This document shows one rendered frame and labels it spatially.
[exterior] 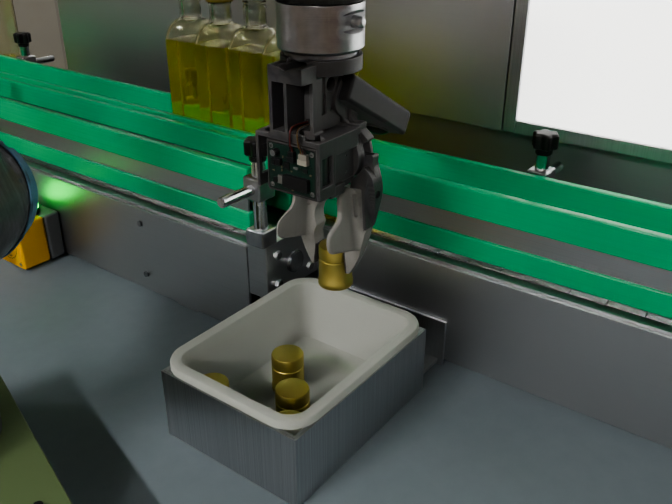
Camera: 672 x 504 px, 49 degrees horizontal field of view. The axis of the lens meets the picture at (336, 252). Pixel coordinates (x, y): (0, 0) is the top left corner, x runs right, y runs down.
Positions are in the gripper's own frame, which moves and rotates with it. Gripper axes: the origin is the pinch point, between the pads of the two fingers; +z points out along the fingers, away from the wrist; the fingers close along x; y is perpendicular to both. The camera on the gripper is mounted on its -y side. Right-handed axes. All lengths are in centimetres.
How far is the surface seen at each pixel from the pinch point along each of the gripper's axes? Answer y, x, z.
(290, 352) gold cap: 4.1, -2.9, 11.0
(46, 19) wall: -156, -280, 24
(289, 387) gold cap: 8.8, 0.8, 11.0
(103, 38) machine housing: -34, -77, -7
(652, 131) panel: -30.0, 21.0, -8.7
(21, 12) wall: -145, -283, 20
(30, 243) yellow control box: 2, -52, 13
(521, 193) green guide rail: -21.0, 10.5, -1.9
